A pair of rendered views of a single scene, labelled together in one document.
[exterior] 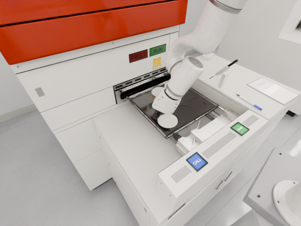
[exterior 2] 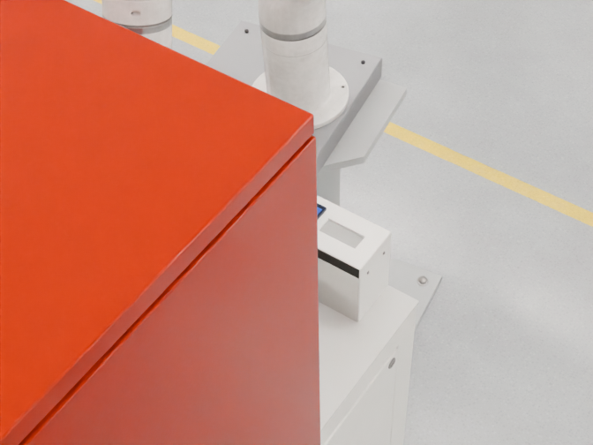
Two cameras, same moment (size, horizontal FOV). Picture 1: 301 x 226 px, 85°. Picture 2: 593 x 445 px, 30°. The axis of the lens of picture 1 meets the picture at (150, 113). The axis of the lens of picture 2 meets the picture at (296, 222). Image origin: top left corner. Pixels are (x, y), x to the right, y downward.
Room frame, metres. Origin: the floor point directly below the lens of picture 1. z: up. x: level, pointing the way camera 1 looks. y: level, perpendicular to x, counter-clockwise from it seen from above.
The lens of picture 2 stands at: (0.68, 0.96, 2.31)
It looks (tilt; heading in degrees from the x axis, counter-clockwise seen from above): 49 degrees down; 252
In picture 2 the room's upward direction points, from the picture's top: 2 degrees counter-clockwise
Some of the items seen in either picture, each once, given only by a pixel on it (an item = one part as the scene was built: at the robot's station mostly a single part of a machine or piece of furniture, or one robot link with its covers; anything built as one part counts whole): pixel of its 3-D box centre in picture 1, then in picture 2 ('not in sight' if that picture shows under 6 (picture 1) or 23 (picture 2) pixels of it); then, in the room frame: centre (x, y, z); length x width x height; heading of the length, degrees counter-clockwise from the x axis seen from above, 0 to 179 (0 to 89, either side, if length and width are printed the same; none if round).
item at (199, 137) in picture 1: (199, 136); not in sight; (0.46, -0.22, 0.89); 0.08 x 0.03 x 0.03; 36
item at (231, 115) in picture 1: (231, 115); not in sight; (0.60, -0.42, 0.89); 0.08 x 0.03 x 0.03; 36
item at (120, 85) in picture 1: (146, 76); not in sight; (0.88, 0.02, 0.96); 0.44 x 0.01 x 0.02; 126
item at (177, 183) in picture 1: (215, 153); (239, 207); (0.38, -0.27, 0.89); 0.55 x 0.09 x 0.14; 126
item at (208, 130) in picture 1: (208, 133); not in sight; (0.51, -0.28, 0.87); 0.36 x 0.08 x 0.03; 126
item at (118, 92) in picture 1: (147, 85); not in sight; (0.87, 0.02, 0.89); 0.44 x 0.02 x 0.10; 126
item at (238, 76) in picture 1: (227, 86); not in sight; (0.86, -0.49, 0.89); 0.62 x 0.35 x 0.14; 36
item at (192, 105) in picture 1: (170, 101); not in sight; (0.71, -0.11, 0.90); 0.34 x 0.34 x 0.01; 36
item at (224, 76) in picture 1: (221, 75); not in sight; (0.77, -0.38, 1.03); 0.06 x 0.04 x 0.13; 36
